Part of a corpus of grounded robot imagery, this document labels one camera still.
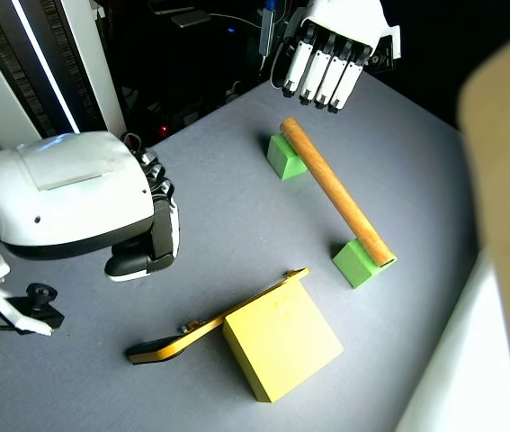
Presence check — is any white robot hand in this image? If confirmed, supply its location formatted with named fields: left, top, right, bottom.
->
left=270, top=0, right=403, bottom=115
left=0, top=130, right=183, bottom=284

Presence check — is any round wooden dowel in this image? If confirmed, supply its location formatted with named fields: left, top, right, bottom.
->
left=280, top=117, right=397, bottom=267

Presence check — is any yellow hacksaw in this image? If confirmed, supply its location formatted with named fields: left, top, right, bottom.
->
left=126, top=267, right=311, bottom=365

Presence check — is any grey usb hub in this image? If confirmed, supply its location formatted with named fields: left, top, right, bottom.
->
left=259, top=5, right=277, bottom=58

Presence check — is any green wooden support block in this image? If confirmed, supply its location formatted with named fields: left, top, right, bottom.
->
left=266, top=133, right=309, bottom=182
left=331, top=238, right=398, bottom=290

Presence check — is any grey flat device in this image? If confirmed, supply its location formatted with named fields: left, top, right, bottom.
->
left=170, top=11, right=211, bottom=30

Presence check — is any grey table cloth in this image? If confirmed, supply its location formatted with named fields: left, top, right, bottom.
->
left=0, top=66, right=481, bottom=432

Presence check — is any dark phone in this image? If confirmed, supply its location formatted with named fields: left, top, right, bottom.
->
left=148, top=0, right=196, bottom=16

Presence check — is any blurred tan board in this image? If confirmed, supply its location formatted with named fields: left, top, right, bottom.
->
left=455, top=16, right=510, bottom=432

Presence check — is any large yellow wooden block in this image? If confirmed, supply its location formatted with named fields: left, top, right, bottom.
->
left=222, top=279, right=345, bottom=404

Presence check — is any white board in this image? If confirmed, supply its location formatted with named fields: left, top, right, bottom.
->
left=394, top=250, right=510, bottom=432

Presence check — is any black wrist camera, white bracket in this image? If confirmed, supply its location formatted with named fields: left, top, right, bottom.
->
left=0, top=281, right=66, bottom=337

